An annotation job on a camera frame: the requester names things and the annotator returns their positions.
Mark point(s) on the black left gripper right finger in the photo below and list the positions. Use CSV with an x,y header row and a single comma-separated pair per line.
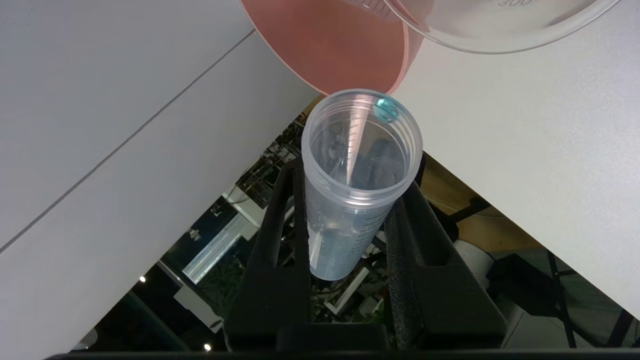
x,y
435,290

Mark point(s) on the pink bowl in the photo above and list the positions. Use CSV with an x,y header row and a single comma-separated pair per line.
x,y
330,45

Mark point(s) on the test tube with blue pigment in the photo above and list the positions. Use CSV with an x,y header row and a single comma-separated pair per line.
x,y
350,220

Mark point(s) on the black stand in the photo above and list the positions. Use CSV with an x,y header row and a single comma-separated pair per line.
x,y
560,300

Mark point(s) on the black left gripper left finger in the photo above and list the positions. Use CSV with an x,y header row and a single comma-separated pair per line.
x,y
272,290

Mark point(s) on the clear glass beaker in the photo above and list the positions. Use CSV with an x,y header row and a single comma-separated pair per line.
x,y
495,25

